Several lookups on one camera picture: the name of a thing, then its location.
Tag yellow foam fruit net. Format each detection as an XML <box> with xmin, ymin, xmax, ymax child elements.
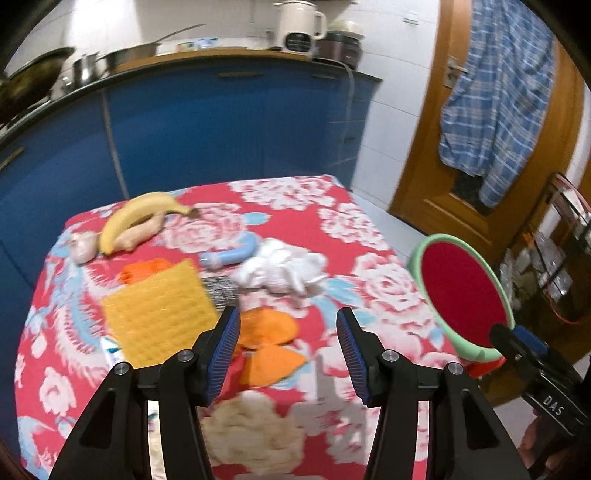
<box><xmin>102</xmin><ymin>259</ymin><xmax>218</xmax><ymax>369</ymax></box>

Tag steel wool scrubber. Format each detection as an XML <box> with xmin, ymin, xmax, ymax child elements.
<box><xmin>201</xmin><ymin>276</ymin><xmax>239</xmax><ymax>313</ymax></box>

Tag white cloth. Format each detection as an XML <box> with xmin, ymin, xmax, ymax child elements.
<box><xmin>230</xmin><ymin>238</ymin><xmax>329</xmax><ymax>297</ymax></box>

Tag light blue curved pipe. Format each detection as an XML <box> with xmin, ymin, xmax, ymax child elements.
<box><xmin>198</xmin><ymin>232</ymin><xmax>259</xmax><ymax>271</ymax></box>

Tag blue white cardboard box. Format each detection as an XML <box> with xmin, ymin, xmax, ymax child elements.
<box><xmin>99</xmin><ymin>336</ymin><xmax>125</xmax><ymax>369</ymax></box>

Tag red green trash basin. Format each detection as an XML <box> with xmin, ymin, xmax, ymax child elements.
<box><xmin>407</xmin><ymin>234</ymin><xmax>515</xmax><ymax>364</ymax></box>

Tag blue kitchen cabinets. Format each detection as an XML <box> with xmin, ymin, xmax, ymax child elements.
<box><xmin>1</xmin><ymin>58</ymin><xmax>380</xmax><ymax>454</ymax></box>

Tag red plastic stool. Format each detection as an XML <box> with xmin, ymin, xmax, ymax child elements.
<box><xmin>465</xmin><ymin>357</ymin><xmax>506</xmax><ymax>379</ymax></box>

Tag clear plastic bags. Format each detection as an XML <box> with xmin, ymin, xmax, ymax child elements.
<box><xmin>499</xmin><ymin>231</ymin><xmax>572</xmax><ymax>311</ymax></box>

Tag red floral tablecloth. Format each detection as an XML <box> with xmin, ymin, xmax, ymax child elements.
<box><xmin>14</xmin><ymin>175</ymin><xmax>456</xmax><ymax>479</ymax></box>

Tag garlic bulb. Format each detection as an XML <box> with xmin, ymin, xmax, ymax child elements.
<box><xmin>69</xmin><ymin>231</ymin><xmax>99</xmax><ymax>265</ymax></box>

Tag ginger root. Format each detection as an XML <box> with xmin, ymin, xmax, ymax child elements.
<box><xmin>113</xmin><ymin>212</ymin><xmax>166</xmax><ymax>252</ymax></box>

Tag wooden door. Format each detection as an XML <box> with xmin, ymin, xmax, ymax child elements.
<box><xmin>391</xmin><ymin>1</ymin><xmax>585</xmax><ymax>262</ymax></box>

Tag yellow banana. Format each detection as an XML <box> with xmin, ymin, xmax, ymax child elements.
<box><xmin>99</xmin><ymin>192</ymin><xmax>200</xmax><ymax>256</ymax></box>

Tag blue plaid shirt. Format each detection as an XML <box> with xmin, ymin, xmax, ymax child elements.
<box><xmin>439</xmin><ymin>1</ymin><xmax>555</xmax><ymax>209</ymax></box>

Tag black wok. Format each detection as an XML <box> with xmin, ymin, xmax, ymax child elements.
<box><xmin>1</xmin><ymin>47</ymin><xmax>76</xmax><ymax>124</ymax></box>

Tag small steel cup pot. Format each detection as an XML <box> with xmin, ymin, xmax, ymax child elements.
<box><xmin>61</xmin><ymin>53</ymin><xmax>99</xmax><ymax>92</ymax></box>

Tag steel frying pan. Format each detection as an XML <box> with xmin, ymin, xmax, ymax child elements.
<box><xmin>100</xmin><ymin>23</ymin><xmax>205</xmax><ymax>74</ymax></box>

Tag dark rice cooker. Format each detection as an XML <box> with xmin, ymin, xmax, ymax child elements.
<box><xmin>315</xmin><ymin>19</ymin><xmax>365</xmax><ymax>70</ymax></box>

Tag white electric kettle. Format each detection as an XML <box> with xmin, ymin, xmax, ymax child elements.
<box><xmin>273</xmin><ymin>1</ymin><xmax>328</xmax><ymax>57</ymax></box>

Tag black wire rack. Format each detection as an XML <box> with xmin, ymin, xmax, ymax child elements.
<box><xmin>500</xmin><ymin>173</ymin><xmax>590</xmax><ymax>325</ymax></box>

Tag white power cord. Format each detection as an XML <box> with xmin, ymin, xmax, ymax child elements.
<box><xmin>313</xmin><ymin>57</ymin><xmax>358</xmax><ymax>179</ymax></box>

